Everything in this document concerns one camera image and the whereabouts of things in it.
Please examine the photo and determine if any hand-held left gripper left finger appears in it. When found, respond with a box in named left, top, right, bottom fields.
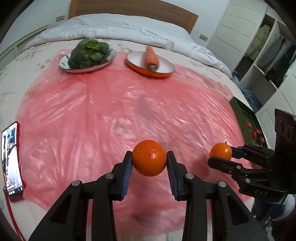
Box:
left=29, top=151, right=133, bottom=241

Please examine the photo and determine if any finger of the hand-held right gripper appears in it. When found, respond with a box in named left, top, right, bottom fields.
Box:
left=231, top=143, right=275, bottom=167
left=207, top=157, right=253, bottom=181

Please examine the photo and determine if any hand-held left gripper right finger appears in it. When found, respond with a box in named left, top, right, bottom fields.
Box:
left=166, top=151, right=270, bottom=241

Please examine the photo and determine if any orange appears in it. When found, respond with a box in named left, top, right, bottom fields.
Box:
left=209, top=142, right=233, bottom=166
left=132, top=139, right=167, bottom=177

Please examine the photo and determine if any green tray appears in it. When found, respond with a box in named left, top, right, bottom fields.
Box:
left=230, top=97, right=275, bottom=150

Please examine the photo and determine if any person's right hand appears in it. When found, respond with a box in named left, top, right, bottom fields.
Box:
left=251, top=194, right=296, bottom=222

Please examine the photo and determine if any blue folded towel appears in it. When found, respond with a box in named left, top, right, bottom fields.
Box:
left=240, top=89, right=263, bottom=112

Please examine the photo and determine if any pink plastic sheet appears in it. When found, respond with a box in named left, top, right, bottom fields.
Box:
left=14, top=47, right=252, bottom=230

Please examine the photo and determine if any dark patterned hanging garment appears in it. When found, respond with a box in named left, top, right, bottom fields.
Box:
left=266, top=42, right=296, bottom=85

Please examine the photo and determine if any blue hanging shirt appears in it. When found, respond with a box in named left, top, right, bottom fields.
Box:
left=257, top=36, right=286, bottom=70

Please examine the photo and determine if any orange and white plate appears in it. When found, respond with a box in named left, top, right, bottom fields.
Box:
left=125, top=51, right=175, bottom=78

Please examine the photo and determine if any green puffer jacket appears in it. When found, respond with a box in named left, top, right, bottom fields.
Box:
left=245, top=24, right=271, bottom=59

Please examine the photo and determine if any white plate with dark rim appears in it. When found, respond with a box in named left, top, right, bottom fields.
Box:
left=59, top=49, right=116, bottom=74

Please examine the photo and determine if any smartphone in red case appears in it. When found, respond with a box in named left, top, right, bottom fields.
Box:
left=1, top=121, right=25, bottom=202

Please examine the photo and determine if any carrot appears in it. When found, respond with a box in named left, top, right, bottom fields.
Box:
left=144, top=46, right=160, bottom=72

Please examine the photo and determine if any bok choy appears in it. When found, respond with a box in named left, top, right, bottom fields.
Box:
left=68, top=38, right=110, bottom=69

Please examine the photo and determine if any white wardrobe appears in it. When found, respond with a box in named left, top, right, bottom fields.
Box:
left=207, top=0, right=296, bottom=149

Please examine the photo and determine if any white duvet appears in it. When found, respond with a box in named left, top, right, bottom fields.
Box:
left=26, top=15, right=233, bottom=78

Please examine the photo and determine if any wooden headboard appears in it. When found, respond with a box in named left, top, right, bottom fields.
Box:
left=69, top=0, right=199, bottom=35

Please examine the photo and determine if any white slatted radiator cover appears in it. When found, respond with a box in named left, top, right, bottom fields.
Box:
left=0, top=24, right=49, bottom=62

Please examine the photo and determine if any red phone strap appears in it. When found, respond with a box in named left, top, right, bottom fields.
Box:
left=3, top=188, right=26, bottom=241

